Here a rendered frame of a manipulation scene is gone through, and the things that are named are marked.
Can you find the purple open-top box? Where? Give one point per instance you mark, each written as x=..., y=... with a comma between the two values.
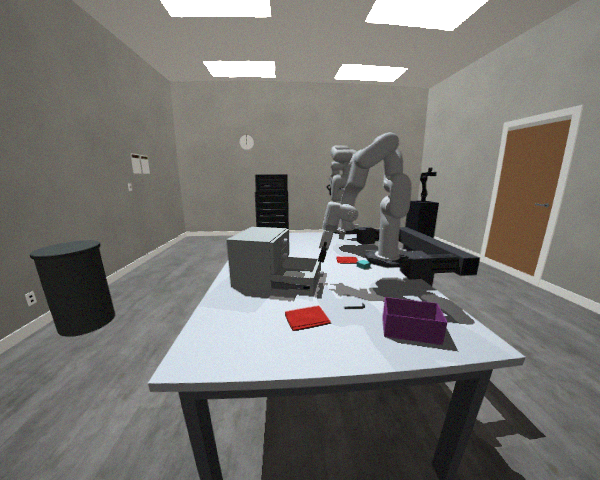
x=413, y=323

